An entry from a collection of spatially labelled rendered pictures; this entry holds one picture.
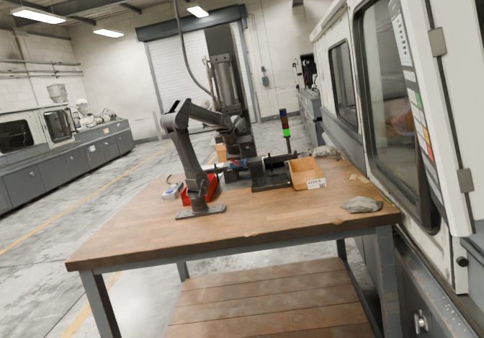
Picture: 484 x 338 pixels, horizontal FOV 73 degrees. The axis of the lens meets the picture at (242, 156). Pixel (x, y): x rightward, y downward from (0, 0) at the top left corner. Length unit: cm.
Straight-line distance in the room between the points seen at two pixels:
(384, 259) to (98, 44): 1179
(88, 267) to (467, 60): 118
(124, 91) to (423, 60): 1167
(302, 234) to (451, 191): 60
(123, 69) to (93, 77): 110
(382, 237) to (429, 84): 73
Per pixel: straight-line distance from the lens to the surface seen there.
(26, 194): 695
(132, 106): 1195
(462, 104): 55
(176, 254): 115
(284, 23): 1089
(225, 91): 159
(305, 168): 161
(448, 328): 105
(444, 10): 54
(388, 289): 128
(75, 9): 1025
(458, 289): 93
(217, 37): 169
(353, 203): 116
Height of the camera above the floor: 137
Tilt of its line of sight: 12 degrees down
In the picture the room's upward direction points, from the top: 11 degrees counter-clockwise
